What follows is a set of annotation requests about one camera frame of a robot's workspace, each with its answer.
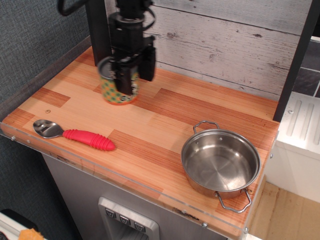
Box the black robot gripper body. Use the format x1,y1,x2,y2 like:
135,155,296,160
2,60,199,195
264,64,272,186
108,12,155,63

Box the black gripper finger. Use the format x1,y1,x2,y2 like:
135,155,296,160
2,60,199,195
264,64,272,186
109,63,137,94
138,46,156,82

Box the peas and carrots toy can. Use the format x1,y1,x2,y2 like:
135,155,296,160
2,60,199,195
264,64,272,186
97,56,140,105

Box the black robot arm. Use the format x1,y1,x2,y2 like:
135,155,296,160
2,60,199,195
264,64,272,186
108,0,156,95

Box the clear acrylic edge guard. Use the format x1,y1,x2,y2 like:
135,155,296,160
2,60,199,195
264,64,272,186
0,122,248,240

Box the small stainless steel pot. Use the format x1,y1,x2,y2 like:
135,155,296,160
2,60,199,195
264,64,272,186
180,120,262,214

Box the grey toy fridge cabinet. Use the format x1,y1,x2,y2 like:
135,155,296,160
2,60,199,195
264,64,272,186
43,155,225,240

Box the grey toy dispenser panel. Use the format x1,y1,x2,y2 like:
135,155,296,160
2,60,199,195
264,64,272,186
98,197,160,240

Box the white toy sink unit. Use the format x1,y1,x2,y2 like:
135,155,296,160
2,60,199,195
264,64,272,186
264,92,320,202

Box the orange cloth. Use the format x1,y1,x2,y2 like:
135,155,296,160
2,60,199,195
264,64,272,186
18,228,45,240

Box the dark grey left post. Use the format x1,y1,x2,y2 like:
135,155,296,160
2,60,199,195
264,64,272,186
85,0,112,66

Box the dark grey post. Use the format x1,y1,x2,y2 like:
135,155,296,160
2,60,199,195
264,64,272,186
272,0,320,123
85,0,112,66

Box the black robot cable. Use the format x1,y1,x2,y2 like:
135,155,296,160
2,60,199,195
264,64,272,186
57,0,87,17

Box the red handled metal spoon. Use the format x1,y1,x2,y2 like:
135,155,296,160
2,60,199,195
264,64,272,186
33,119,116,151

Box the dark grey right post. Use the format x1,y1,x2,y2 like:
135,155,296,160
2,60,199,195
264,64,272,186
272,0,320,123

